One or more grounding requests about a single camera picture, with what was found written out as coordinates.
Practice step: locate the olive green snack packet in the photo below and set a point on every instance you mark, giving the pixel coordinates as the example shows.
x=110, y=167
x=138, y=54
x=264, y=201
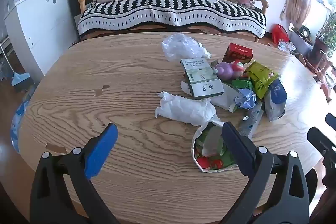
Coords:
x=260, y=77

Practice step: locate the potted plant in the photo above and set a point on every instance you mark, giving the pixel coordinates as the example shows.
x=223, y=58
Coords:
x=325, y=32

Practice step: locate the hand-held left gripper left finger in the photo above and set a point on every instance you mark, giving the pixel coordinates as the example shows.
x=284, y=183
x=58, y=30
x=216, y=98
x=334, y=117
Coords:
x=103, y=150

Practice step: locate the white blue packet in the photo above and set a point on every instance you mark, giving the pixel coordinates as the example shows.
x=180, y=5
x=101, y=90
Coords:
x=275, y=98

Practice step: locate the scattered paper sheets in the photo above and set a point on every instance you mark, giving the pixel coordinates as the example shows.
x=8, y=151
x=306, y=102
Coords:
x=286, y=46

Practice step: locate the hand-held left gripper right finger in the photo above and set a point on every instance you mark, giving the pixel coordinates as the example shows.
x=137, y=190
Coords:
x=236, y=145

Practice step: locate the white cabinet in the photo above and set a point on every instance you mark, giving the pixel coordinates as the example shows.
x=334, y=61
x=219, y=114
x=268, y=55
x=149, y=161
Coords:
x=39, y=24

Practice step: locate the clear plastic bag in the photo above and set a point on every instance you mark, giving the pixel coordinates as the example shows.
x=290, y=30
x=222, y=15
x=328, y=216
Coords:
x=181, y=45

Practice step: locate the red cardboard box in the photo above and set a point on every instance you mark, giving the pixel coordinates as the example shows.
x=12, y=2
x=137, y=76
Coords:
x=237, y=52

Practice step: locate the blue wrapper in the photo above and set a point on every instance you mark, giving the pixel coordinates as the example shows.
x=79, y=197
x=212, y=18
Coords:
x=245, y=99

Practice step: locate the tomato print snack bag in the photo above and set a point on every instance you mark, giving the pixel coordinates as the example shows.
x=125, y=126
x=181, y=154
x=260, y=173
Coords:
x=207, y=145

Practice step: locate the blue patterned bag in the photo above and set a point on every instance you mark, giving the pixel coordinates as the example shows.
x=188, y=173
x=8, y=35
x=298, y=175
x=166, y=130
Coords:
x=18, y=124

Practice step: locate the small green packet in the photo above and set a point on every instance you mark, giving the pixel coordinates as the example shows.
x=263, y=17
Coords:
x=241, y=83

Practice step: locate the green white carton box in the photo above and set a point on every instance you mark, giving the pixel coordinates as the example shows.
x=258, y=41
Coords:
x=202, y=77

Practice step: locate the red plastic bag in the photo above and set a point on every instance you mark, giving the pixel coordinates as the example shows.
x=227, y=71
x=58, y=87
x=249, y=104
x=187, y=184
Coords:
x=279, y=33

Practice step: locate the purple pink toy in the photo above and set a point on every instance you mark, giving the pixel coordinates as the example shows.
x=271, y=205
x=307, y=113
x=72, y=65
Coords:
x=224, y=70

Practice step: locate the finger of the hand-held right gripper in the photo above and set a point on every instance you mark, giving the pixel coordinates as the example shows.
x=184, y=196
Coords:
x=321, y=144
x=331, y=121

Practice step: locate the white plastic bag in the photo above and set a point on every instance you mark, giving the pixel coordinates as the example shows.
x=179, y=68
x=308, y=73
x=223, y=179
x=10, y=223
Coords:
x=183, y=109

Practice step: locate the white paper wrapper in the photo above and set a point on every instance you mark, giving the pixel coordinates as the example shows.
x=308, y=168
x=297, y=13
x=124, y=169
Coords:
x=225, y=98

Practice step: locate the grey plastic sachet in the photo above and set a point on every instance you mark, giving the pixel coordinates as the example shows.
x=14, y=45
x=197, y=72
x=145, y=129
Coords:
x=250, y=121

